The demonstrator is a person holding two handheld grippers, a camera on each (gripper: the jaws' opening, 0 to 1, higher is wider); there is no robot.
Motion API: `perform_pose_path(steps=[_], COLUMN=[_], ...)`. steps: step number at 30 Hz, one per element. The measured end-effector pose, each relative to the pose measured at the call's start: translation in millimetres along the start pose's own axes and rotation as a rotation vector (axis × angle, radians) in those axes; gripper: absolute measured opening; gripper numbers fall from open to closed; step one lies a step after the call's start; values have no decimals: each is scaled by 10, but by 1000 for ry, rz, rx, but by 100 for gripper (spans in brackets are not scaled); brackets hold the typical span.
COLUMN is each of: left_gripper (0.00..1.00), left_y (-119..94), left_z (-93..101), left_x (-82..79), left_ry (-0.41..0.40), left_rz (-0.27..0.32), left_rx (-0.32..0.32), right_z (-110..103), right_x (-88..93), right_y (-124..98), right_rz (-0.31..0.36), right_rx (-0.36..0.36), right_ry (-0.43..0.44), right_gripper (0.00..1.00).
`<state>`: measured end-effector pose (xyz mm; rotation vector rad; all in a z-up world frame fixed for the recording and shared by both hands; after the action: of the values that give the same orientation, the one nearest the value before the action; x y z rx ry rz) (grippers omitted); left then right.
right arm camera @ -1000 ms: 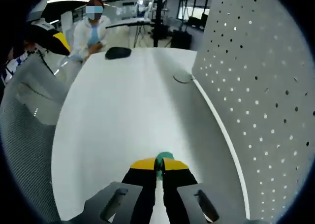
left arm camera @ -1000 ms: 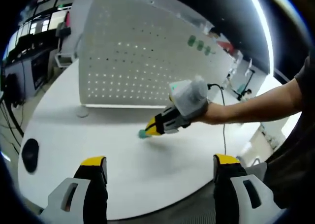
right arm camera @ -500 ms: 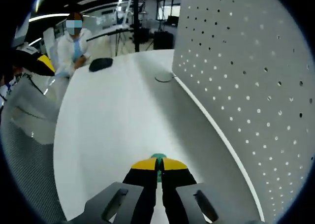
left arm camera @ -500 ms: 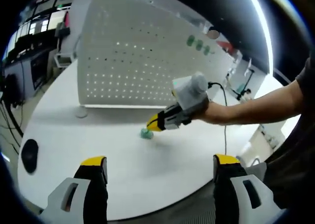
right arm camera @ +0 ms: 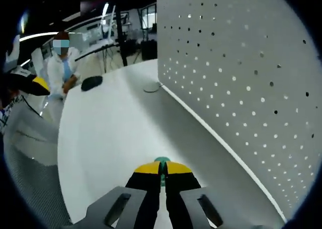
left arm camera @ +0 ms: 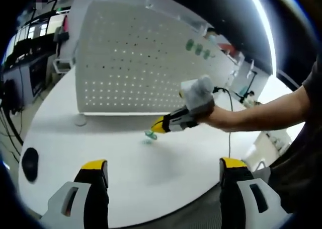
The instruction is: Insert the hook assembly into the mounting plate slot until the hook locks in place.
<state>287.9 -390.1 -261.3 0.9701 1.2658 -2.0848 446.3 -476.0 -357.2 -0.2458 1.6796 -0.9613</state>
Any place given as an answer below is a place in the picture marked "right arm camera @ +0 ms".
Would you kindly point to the green hook assembly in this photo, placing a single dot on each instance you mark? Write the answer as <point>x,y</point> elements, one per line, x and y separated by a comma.
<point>163,159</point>

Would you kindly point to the black cabinet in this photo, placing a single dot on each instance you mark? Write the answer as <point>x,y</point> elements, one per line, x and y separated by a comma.
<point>149,50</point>

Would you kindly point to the black stand pole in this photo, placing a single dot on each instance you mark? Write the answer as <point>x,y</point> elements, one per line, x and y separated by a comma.
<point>122,37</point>

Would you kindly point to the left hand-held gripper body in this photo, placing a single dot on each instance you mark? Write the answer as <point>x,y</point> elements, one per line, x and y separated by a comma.
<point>13,55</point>

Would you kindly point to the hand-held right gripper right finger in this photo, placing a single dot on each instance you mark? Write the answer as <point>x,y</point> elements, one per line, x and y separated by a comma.
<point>198,209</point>

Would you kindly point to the large dark wall screen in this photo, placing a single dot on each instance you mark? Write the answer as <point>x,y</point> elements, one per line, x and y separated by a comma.
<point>100,0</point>

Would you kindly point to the white perforated mounting plate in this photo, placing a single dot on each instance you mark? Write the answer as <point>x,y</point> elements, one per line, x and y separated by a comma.
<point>239,75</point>

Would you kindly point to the grey mesh chair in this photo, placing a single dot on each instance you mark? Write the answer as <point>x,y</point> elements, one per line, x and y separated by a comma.
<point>30,138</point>

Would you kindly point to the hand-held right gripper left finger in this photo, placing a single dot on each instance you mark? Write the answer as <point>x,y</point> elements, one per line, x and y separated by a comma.
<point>125,209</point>

